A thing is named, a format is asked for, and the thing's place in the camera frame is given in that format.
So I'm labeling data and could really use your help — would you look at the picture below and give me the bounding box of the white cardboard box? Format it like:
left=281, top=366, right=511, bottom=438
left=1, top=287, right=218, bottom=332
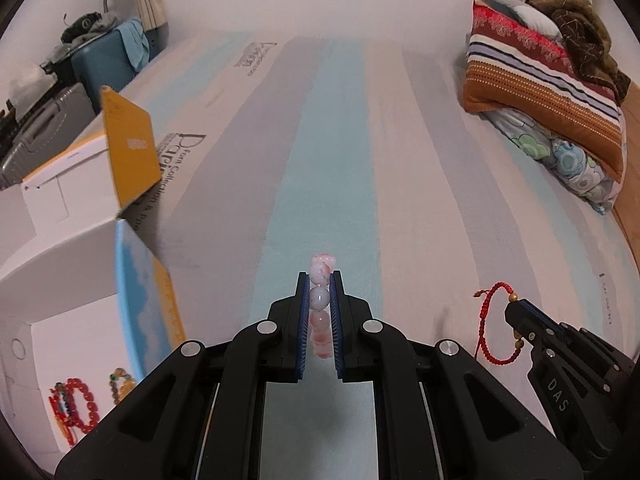
left=0, top=85, right=189, bottom=462

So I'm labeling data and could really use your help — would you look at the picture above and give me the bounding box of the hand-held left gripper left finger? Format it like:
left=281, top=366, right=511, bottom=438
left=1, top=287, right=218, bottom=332
left=54, top=271, right=308, bottom=480

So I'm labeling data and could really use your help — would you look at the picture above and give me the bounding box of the multicolour bead bracelet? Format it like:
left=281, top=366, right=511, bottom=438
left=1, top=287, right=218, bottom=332
left=48, top=382, right=77, bottom=447

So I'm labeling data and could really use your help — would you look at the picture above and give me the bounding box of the grey hard suitcase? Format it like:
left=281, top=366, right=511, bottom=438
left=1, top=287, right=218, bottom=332
left=0, top=81, right=99, bottom=192

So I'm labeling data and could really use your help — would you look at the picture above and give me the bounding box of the floral pillow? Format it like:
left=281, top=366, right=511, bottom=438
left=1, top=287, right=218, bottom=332
left=481, top=106, right=624, bottom=217

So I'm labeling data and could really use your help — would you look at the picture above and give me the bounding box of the grey pillow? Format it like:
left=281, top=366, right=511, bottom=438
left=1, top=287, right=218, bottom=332
left=479, top=0, right=562, bottom=37

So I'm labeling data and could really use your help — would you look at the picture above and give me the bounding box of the striped pillow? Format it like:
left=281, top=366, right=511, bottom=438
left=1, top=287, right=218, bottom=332
left=460, top=0, right=627, bottom=182

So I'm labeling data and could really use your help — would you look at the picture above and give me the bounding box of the green brown bead bracelet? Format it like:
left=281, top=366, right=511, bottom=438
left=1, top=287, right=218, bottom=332
left=108, top=367, right=137, bottom=404

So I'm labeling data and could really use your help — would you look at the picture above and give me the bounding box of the light blue cloth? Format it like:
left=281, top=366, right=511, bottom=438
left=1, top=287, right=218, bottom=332
left=119, top=18, right=152, bottom=74

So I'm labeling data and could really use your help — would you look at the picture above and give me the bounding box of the brown quilted blanket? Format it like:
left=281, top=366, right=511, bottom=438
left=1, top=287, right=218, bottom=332
left=529, top=0, right=633, bottom=107

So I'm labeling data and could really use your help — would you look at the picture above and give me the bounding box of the red bead bracelet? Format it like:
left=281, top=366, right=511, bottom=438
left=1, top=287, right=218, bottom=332
left=62, top=377, right=102, bottom=434

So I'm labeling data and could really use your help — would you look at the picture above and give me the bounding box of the pink bead bracelet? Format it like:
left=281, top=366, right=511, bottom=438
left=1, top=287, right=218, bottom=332
left=307, top=252, right=337, bottom=361

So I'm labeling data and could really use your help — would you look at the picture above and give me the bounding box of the red string bracelet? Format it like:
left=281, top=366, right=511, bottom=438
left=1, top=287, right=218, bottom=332
left=472, top=281, right=527, bottom=365

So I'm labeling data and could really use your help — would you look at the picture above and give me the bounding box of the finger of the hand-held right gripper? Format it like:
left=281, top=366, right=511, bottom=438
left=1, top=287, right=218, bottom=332
left=519, top=299, right=582, bottom=347
left=503, top=302, right=557, bottom=357

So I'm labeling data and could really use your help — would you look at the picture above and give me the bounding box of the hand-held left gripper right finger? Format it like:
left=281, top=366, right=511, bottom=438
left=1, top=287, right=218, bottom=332
left=330, top=270, right=584, bottom=480

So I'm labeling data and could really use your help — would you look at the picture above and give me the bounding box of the teal hard suitcase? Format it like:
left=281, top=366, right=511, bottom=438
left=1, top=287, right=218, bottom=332
left=69, top=29, right=152, bottom=117

